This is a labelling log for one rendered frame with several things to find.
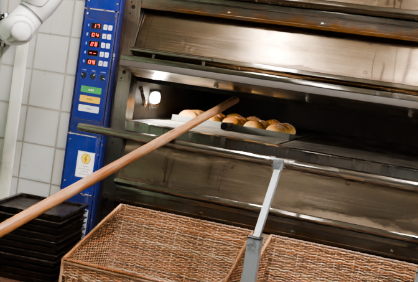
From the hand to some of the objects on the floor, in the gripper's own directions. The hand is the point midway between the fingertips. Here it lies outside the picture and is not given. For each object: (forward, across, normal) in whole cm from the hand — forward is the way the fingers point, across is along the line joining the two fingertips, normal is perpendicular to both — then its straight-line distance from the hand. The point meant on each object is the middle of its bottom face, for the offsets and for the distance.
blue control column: (+55, +146, +105) cm, 188 cm away
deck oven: (-13, +146, +174) cm, 228 cm away
